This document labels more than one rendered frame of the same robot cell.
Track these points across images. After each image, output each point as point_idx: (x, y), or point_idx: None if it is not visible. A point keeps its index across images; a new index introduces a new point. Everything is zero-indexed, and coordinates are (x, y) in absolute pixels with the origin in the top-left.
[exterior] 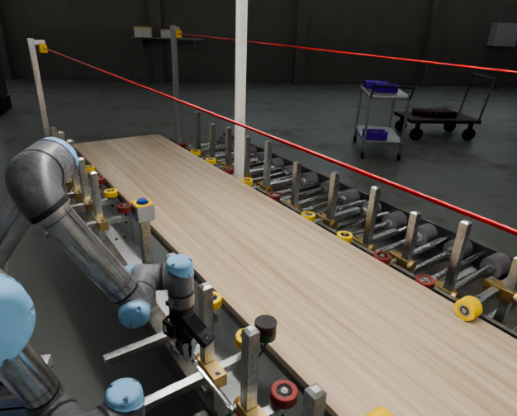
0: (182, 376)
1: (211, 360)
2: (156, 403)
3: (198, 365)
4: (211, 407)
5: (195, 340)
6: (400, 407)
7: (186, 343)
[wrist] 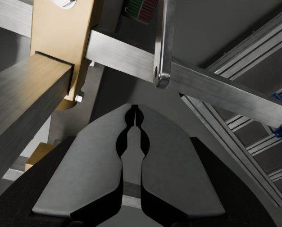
0: (96, 103)
1: (44, 56)
2: (237, 85)
3: (81, 84)
4: (114, 6)
5: (71, 167)
6: None
7: (175, 205)
